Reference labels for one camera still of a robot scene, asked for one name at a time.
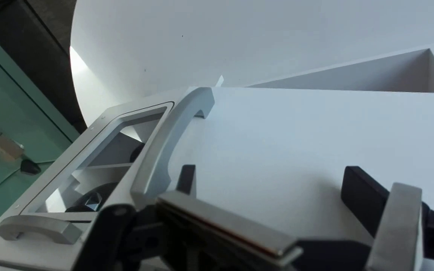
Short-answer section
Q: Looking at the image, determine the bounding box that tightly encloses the silver oven door handle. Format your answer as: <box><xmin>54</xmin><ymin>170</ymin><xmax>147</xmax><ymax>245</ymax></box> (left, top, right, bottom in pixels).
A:
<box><xmin>0</xmin><ymin>215</ymin><xmax>82</xmax><ymax>244</ymax></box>

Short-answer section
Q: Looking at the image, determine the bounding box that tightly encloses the oven door with window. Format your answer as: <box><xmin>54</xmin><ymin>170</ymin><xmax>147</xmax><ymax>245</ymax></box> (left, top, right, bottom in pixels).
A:
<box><xmin>0</xmin><ymin>101</ymin><xmax>174</xmax><ymax>271</ymax></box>

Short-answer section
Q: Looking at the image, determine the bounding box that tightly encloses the white toy kitchen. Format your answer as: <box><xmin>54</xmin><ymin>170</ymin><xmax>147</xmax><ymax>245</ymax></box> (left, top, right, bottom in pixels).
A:
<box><xmin>0</xmin><ymin>41</ymin><xmax>434</xmax><ymax>271</ymax></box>

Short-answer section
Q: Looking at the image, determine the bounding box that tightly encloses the white lower middle door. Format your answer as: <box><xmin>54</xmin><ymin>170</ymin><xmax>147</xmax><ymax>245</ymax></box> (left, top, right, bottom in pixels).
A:
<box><xmin>167</xmin><ymin>87</ymin><xmax>434</xmax><ymax>242</ymax></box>

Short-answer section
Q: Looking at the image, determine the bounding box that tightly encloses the white round table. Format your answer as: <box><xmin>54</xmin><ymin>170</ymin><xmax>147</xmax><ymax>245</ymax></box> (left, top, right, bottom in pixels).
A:
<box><xmin>69</xmin><ymin>0</ymin><xmax>434</xmax><ymax>124</ymax></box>

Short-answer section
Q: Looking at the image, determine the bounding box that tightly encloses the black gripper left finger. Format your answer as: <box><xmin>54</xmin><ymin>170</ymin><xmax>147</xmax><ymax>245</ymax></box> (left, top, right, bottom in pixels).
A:
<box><xmin>72</xmin><ymin>164</ymin><xmax>302</xmax><ymax>271</ymax></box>

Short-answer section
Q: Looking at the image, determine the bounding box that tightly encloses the green metal cabinet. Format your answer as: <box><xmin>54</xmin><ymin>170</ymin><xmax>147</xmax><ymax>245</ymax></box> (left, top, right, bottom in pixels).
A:
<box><xmin>0</xmin><ymin>47</ymin><xmax>78</xmax><ymax>217</ymax></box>

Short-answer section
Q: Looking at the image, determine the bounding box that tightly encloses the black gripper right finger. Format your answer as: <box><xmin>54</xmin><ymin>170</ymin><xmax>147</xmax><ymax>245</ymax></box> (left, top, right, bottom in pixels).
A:
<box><xmin>340</xmin><ymin>166</ymin><xmax>434</xmax><ymax>271</ymax></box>

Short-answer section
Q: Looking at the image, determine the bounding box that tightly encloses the silver lower door handle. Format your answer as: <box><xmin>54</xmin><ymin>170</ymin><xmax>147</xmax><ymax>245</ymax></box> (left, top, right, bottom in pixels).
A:
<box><xmin>129</xmin><ymin>87</ymin><xmax>215</xmax><ymax>206</ymax></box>

